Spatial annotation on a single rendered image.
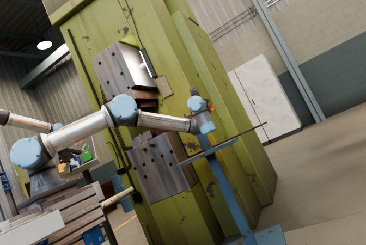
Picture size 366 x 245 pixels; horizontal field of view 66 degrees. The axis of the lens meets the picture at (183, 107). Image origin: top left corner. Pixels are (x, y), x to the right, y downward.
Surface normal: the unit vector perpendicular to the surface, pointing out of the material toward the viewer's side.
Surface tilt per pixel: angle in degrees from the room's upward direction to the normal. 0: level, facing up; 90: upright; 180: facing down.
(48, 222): 90
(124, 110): 89
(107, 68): 90
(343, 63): 90
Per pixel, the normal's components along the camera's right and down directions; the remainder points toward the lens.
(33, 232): 0.66, -0.40
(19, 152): 0.12, -0.20
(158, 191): -0.36, 0.02
